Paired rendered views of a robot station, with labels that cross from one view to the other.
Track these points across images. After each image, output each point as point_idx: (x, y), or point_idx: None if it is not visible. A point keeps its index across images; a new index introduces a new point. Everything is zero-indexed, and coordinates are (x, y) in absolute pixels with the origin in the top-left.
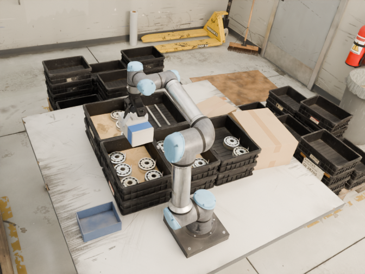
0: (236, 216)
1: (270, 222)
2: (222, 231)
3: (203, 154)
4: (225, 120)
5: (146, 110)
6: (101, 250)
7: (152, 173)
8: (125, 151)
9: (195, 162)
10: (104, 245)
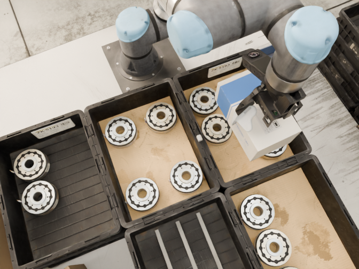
0: (82, 84)
1: (36, 74)
2: (110, 49)
3: (107, 158)
4: None
5: (238, 105)
6: (260, 40)
7: (207, 104)
8: (257, 168)
9: (127, 133)
10: (259, 45)
